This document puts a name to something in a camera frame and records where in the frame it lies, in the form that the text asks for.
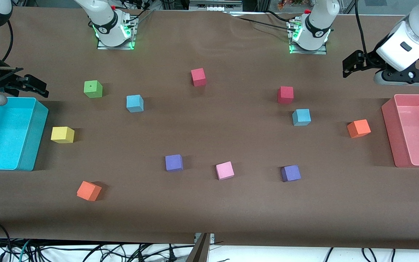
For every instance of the light blue foam block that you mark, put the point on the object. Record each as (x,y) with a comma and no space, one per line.
(301,117)
(135,103)

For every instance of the brown table cover sheet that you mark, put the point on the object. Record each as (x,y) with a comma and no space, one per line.
(231,211)

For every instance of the red foam block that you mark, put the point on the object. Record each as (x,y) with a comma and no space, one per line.
(285,95)
(198,77)

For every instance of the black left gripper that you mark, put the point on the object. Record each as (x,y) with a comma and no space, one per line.
(370,62)

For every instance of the aluminium table edge bracket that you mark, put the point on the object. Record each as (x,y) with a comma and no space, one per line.
(211,238)

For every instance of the colourful background objects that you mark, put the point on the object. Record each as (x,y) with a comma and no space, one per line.
(293,3)

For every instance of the pink plastic bin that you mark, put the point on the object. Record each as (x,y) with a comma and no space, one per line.
(418,131)

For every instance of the green foam block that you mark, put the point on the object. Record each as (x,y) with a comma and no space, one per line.
(93,89)

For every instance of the orange foam block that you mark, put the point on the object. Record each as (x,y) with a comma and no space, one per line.
(88,191)
(358,128)

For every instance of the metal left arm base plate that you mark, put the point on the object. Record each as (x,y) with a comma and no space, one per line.
(309,52)

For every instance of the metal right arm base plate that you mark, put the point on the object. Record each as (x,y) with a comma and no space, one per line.
(122,47)

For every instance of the pink foam block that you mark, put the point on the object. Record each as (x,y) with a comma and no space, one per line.
(224,170)

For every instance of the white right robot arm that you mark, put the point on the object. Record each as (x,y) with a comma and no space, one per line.
(106,25)

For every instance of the purple foam block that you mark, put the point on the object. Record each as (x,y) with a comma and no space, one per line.
(291,173)
(174,163)

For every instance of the dark metal bar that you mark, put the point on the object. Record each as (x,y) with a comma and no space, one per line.
(199,251)

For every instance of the yellow foam block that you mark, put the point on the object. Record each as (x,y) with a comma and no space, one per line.
(62,134)

